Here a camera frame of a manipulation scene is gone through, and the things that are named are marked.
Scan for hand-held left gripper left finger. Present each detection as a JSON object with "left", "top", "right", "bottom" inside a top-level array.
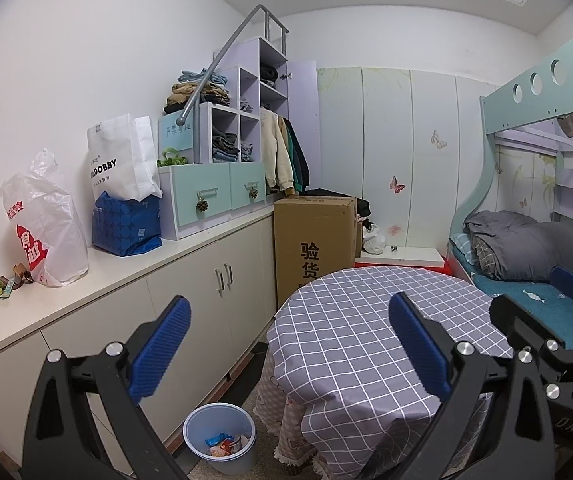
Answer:
[{"left": 19, "top": 296, "right": 192, "bottom": 480}]

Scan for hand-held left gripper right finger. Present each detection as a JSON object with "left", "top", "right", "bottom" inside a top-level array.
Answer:
[{"left": 361, "top": 291, "right": 567, "bottom": 480}]

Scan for blue plastic trash bin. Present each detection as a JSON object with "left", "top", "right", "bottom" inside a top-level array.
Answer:
[{"left": 182, "top": 402, "right": 258, "bottom": 477}]

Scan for pile of snack wrappers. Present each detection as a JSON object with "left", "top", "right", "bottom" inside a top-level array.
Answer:
[{"left": 205, "top": 432, "right": 251, "bottom": 458}]

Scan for teal candy print bedsheet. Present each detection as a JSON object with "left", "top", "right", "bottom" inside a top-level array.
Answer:
[{"left": 469, "top": 272, "right": 573, "bottom": 352}]

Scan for grey quilt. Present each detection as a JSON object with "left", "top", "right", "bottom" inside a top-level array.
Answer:
[{"left": 464, "top": 210, "right": 573, "bottom": 282}]

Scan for long white low cabinet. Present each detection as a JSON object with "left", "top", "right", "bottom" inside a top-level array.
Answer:
[{"left": 0, "top": 205, "right": 280, "bottom": 461}]

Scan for grey checked tablecloth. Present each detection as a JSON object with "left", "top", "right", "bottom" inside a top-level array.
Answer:
[{"left": 265, "top": 266, "right": 512, "bottom": 461}]

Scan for red plastic crate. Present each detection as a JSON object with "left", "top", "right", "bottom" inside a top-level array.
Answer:
[{"left": 354, "top": 255, "right": 451, "bottom": 277}]

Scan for blue plaid pillow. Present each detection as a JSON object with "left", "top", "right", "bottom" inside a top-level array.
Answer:
[{"left": 451, "top": 232, "right": 477, "bottom": 266}]

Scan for white flat board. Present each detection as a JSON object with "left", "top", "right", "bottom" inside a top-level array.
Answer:
[{"left": 354, "top": 245, "right": 447, "bottom": 268}]

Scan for small white plastic bag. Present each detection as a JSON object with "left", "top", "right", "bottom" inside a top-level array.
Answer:
[{"left": 361, "top": 222, "right": 387, "bottom": 256}]

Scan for pink checked bear print quilt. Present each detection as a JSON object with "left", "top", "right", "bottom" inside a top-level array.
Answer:
[{"left": 252, "top": 355, "right": 327, "bottom": 476}]

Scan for blue patterned bag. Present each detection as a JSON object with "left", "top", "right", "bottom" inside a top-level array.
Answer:
[{"left": 91, "top": 191, "right": 163, "bottom": 257}]

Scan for teal two-drawer unit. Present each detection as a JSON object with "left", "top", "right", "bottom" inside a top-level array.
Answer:
[{"left": 158, "top": 161, "right": 267, "bottom": 241}]

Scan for large cardboard box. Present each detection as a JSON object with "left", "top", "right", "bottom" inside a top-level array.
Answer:
[{"left": 274, "top": 196, "right": 358, "bottom": 306}]

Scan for small colourful ornaments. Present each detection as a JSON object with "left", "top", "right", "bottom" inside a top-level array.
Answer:
[{"left": 0, "top": 262, "right": 34, "bottom": 305}]

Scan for white plastic bag red print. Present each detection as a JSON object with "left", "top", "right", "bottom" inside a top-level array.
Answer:
[{"left": 0, "top": 149, "right": 90, "bottom": 288}]

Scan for teal bunk bed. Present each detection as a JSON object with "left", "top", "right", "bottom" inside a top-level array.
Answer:
[{"left": 447, "top": 32, "right": 573, "bottom": 356}]

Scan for green artificial plant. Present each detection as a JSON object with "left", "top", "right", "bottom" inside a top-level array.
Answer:
[{"left": 156, "top": 147, "right": 190, "bottom": 168}]

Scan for white paper shopping bag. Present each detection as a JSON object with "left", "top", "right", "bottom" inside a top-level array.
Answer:
[{"left": 86, "top": 112, "right": 164, "bottom": 201}]

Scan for dark folded clothes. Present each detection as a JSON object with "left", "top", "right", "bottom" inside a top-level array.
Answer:
[{"left": 211, "top": 130, "right": 241, "bottom": 163}]

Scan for black hanging jacket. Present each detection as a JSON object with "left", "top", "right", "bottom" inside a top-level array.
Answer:
[{"left": 286, "top": 117, "right": 312, "bottom": 196}]

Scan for beige hanging jacket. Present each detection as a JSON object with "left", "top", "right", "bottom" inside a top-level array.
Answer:
[{"left": 259, "top": 110, "right": 295, "bottom": 193}]

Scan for pale green wardrobe doors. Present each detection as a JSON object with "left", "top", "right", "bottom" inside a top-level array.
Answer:
[{"left": 317, "top": 66, "right": 492, "bottom": 266}]

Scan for green hanging jacket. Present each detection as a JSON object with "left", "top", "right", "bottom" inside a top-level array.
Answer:
[{"left": 284, "top": 119, "right": 303, "bottom": 193}]

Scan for grey metal handrail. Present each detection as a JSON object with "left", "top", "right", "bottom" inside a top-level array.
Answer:
[{"left": 176, "top": 4, "right": 288, "bottom": 127}]

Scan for stack of folded clothes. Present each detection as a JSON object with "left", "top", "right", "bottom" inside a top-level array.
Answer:
[{"left": 163, "top": 69, "right": 232, "bottom": 115}]

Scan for purple stepped cube shelf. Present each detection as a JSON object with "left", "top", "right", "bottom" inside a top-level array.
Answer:
[{"left": 159, "top": 35, "right": 320, "bottom": 196}]

